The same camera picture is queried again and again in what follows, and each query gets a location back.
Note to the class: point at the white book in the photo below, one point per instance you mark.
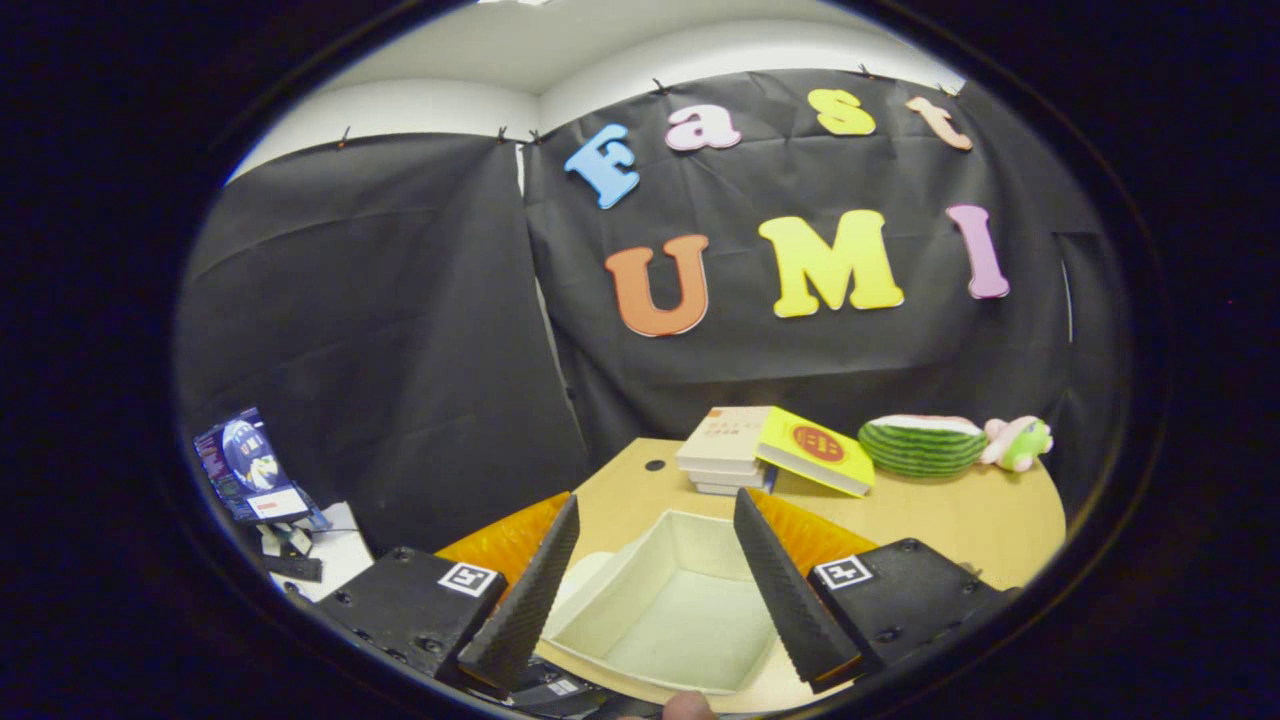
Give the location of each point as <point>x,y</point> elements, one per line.
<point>725,478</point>

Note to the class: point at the cream plastic storage box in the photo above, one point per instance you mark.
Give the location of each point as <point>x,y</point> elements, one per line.
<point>680,610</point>

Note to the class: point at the black flat device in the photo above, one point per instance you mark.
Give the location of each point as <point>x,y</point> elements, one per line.
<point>293,568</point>

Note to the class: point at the white side table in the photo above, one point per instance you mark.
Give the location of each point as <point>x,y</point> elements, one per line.
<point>340,550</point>

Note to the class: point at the yellow book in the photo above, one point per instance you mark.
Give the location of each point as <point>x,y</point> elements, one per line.
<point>815,447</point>

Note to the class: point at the watermelon slice plush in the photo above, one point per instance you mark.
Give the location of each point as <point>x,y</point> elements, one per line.
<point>925,445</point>

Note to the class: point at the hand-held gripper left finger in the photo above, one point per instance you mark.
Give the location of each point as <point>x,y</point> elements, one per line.
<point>530,600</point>

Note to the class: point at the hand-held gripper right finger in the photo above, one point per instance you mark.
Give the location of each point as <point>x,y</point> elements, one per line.
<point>790,600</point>

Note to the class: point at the pink and green plush toy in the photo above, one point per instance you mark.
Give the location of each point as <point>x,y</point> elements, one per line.
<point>1020,442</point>

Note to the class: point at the computer monitor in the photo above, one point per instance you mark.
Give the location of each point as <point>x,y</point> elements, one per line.
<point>250,470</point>

